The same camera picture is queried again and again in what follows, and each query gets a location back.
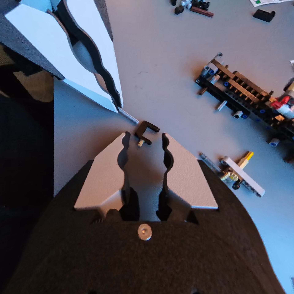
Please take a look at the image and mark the dark brown lego axle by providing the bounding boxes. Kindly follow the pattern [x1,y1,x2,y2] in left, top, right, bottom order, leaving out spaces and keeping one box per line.
[190,6,214,18]

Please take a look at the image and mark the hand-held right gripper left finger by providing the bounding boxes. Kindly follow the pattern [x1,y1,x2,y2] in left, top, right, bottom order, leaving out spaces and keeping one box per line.
[74,131,131,211]

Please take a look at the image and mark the black lego bracket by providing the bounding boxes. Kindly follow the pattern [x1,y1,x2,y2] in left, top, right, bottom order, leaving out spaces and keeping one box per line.
[134,121,160,146]

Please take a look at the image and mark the light grey lego axle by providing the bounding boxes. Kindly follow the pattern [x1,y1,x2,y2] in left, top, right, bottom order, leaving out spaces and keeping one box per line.
[119,109,139,124]

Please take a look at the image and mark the white green leaflet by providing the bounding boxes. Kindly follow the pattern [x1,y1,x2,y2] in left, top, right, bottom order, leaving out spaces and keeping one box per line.
[249,0,294,8]

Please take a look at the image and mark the black angled lego piece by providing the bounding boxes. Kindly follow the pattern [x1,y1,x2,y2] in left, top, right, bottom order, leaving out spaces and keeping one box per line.
[253,9,276,23]

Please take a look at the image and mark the partly built lego truck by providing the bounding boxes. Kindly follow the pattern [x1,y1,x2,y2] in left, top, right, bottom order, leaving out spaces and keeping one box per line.
[195,52,294,164]

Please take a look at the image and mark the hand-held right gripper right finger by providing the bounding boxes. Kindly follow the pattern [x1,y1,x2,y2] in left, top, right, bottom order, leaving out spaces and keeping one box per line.
[161,132,219,212]

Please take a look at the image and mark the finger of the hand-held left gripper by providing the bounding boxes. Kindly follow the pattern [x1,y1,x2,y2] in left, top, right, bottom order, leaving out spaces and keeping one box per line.
[56,0,124,109]
[5,3,119,113]

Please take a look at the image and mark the grey beam lego subassembly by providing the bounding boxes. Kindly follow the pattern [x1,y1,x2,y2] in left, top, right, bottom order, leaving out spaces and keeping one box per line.
[199,151,266,198]

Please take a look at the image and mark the pile of small dark lego pieces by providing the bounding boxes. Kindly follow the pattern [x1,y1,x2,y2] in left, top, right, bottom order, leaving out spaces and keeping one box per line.
[170,0,210,15]

